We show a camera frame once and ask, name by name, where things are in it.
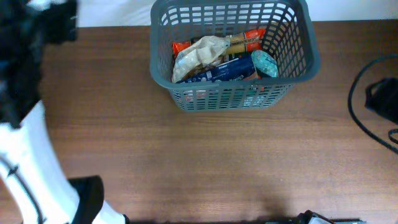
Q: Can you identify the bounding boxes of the teal wet wipes packet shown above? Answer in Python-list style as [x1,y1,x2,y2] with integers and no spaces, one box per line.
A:
[251,50,279,78]

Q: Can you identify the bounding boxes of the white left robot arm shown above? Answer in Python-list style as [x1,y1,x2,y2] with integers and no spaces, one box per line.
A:
[1,1,129,223]

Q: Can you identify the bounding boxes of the orange spaghetti packet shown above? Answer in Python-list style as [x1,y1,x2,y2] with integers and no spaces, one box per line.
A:
[172,28,266,58]

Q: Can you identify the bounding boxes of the Kleenex tissue multipack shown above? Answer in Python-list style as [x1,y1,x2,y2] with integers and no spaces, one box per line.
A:
[178,55,260,83]

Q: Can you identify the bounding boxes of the grey plastic basket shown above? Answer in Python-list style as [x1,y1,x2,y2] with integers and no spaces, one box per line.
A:
[150,0,320,111]

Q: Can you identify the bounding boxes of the green Nescafe coffee bag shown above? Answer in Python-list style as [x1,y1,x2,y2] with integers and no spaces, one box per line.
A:
[223,52,251,63]

